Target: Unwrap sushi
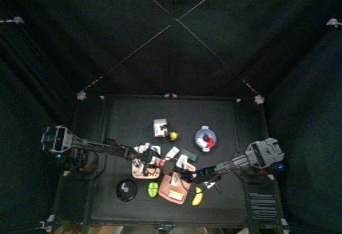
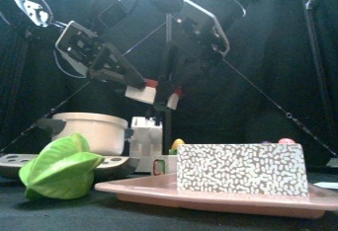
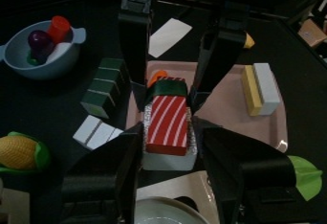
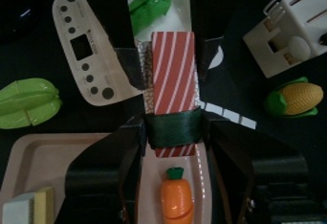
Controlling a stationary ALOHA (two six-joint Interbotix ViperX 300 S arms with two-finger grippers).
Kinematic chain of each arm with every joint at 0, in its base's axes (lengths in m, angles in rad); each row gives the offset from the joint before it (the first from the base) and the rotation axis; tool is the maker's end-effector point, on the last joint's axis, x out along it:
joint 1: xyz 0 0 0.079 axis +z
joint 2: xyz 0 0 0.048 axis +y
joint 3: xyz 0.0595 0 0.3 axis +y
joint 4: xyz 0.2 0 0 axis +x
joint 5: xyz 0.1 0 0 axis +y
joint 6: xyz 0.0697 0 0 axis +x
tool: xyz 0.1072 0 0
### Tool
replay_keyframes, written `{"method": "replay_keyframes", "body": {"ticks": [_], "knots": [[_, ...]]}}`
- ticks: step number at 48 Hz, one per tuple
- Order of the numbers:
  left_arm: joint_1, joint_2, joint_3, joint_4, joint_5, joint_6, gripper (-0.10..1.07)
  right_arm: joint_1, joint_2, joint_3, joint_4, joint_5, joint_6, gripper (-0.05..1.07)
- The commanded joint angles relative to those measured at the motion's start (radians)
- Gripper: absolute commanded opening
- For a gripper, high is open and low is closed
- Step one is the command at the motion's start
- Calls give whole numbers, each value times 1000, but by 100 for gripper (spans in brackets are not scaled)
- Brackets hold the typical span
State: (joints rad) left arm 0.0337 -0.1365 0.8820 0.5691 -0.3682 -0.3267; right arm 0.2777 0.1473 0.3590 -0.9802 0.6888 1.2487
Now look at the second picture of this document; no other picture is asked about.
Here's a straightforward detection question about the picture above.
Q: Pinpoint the beige toy pot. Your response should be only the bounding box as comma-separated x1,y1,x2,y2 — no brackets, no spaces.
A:
36,111,135,157

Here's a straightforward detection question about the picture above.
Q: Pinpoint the white toy block structure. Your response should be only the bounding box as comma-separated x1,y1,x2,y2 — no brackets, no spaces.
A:
128,115,166,174

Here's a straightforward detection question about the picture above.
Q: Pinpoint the yellow corn toy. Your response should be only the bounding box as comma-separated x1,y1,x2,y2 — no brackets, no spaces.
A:
168,137,187,156

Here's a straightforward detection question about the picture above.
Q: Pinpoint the white toy stove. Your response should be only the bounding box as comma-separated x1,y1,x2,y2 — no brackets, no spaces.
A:
0,153,142,181

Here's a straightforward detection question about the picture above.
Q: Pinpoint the white maki piece coloured face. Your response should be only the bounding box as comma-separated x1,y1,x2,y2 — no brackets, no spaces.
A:
152,154,178,176

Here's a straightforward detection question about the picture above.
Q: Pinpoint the green toy star fruit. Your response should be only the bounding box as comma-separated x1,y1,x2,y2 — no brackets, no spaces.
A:
17,132,105,201

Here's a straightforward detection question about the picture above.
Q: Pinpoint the white speckled rice block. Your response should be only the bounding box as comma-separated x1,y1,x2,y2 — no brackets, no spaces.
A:
175,143,310,197

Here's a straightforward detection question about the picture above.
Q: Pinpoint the pink plastic tray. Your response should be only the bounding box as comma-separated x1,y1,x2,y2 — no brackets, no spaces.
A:
93,172,338,219

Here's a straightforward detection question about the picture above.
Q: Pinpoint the white flat card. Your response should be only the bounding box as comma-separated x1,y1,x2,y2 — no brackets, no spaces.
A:
313,181,338,191

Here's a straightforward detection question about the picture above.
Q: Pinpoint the thin diagonal frame rod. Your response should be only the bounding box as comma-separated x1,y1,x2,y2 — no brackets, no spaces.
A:
0,21,170,154
222,58,338,159

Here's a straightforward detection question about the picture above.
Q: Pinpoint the vertical black frame pole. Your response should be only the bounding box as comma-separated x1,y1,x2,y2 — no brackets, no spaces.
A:
162,12,174,155

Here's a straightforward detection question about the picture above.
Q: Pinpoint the thick black frame post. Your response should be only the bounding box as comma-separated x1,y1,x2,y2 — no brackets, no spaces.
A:
294,0,338,134

